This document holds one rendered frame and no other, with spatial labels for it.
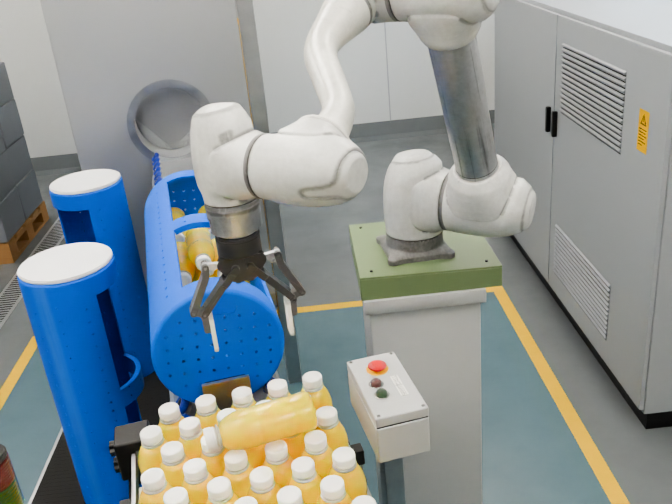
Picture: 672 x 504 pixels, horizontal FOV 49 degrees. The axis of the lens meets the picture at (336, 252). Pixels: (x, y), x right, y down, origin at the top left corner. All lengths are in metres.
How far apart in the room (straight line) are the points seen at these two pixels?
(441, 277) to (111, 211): 1.56
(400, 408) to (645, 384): 1.78
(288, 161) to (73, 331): 1.37
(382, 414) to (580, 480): 1.63
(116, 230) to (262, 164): 2.02
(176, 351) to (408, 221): 0.70
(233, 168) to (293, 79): 5.62
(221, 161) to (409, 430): 0.59
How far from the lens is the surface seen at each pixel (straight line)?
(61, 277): 2.26
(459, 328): 2.00
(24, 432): 3.55
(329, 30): 1.41
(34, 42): 7.02
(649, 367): 2.98
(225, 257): 1.23
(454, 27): 1.48
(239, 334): 1.59
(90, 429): 2.50
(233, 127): 1.14
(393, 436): 1.37
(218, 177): 1.15
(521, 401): 3.23
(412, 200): 1.89
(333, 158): 1.05
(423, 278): 1.90
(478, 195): 1.77
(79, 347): 2.34
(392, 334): 1.97
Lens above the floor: 1.91
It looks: 25 degrees down
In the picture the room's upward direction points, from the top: 6 degrees counter-clockwise
